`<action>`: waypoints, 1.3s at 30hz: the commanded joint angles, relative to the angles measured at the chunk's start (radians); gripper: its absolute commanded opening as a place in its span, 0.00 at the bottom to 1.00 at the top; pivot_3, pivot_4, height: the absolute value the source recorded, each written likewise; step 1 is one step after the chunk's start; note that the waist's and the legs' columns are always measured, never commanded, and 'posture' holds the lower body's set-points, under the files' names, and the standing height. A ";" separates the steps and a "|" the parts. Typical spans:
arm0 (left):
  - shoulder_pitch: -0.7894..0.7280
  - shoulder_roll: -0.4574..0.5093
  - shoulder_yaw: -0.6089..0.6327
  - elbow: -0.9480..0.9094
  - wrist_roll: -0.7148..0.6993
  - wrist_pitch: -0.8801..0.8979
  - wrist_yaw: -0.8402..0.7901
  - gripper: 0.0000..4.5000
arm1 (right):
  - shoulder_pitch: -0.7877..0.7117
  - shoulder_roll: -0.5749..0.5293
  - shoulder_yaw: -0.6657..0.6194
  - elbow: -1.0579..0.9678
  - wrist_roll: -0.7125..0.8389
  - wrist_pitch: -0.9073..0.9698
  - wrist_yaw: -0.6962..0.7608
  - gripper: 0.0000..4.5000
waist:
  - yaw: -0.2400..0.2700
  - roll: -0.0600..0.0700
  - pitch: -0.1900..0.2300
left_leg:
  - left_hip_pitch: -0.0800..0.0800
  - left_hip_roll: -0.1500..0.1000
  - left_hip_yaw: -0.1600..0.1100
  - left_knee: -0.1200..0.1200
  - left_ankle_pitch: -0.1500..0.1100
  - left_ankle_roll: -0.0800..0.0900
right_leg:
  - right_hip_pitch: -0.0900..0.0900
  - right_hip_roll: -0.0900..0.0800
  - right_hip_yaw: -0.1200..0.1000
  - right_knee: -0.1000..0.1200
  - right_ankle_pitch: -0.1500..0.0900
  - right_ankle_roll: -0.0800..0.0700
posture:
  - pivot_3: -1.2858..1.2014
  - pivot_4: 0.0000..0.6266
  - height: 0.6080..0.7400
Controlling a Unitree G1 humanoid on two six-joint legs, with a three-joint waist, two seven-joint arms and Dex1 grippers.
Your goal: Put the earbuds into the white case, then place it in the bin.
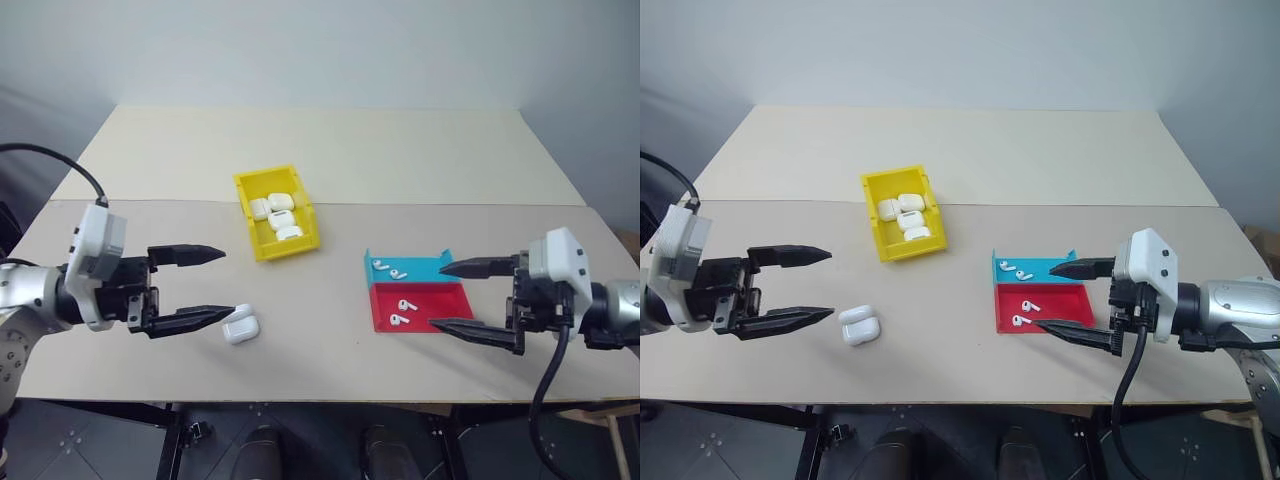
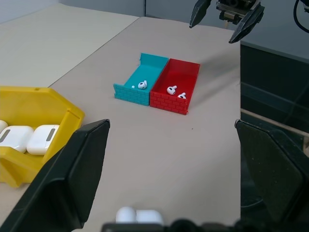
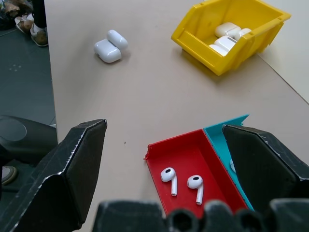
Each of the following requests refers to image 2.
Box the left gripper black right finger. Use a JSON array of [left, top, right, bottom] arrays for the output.
[[234, 119, 309, 225]]

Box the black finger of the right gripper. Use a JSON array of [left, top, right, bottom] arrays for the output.
[[189, 0, 213, 29], [228, 4, 266, 44]]

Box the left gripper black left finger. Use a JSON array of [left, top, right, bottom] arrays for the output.
[[0, 119, 111, 232]]

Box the yellow plastic bin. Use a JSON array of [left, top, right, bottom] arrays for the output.
[[0, 86, 86, 189]]

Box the red brick-pattern tray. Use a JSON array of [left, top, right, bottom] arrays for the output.
[[149, 58, 201, 116]]

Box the teal brick-pattern tray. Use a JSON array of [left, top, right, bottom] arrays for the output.
[[113, 52, 169, 107]]

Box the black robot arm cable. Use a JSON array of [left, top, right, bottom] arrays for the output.
[[293, 0, 309, 33]]

